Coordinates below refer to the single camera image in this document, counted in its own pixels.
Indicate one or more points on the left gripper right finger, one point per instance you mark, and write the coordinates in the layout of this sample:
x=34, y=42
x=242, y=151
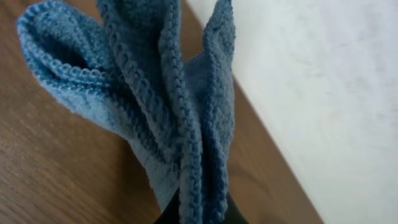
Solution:
x=233, y=215

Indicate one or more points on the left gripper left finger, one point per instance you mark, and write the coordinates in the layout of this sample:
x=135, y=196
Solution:
x=171, y=214

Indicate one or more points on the blue microfiber cloth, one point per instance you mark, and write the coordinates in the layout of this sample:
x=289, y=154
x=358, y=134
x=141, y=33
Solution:
x=127, y=75

